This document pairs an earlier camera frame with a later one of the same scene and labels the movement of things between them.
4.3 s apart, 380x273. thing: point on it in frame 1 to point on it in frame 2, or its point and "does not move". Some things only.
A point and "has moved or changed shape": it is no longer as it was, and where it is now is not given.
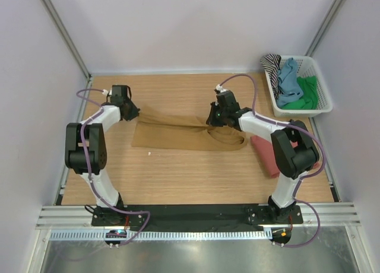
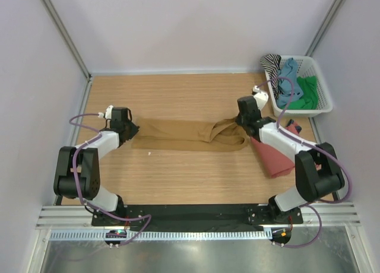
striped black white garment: [271, 63] does not move
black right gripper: [211, 120] to [238, 120]
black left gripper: [134, 113] to [134, 130]
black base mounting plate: [196, 215] does not move
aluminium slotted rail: [161, 235] does not move
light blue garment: [290, 88] does not move
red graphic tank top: [265, 149] does not move
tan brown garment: [183, 128] has moved or changed shape
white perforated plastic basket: [306, 66] does not move
